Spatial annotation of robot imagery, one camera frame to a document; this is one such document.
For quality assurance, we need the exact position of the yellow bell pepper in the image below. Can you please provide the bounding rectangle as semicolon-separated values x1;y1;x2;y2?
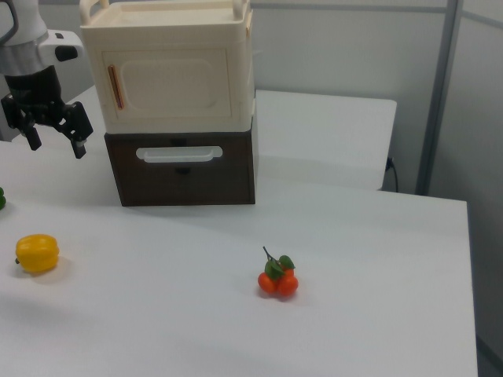
14;234;60;274

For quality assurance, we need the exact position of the white drawer handle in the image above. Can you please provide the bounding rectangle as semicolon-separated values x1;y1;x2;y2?
135;146;224;163

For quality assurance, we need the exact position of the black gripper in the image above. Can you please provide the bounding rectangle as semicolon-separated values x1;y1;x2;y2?
1;64;94;159

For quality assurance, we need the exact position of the cream plastic cabinet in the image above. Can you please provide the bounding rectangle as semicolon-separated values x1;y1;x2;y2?
79;0;257;134

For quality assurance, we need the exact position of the orange tangerine cluster with leaves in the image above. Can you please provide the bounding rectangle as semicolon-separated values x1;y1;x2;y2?
257;246;299;298

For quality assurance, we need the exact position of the cream cabinet door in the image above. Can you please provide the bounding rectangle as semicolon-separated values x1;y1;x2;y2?
101;48;233;121

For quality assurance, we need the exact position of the dark brown drawer box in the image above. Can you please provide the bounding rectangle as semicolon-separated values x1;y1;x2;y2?
103;127;256;207

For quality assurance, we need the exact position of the grey partition frame post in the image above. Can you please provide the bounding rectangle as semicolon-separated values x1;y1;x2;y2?
415;0;461;196

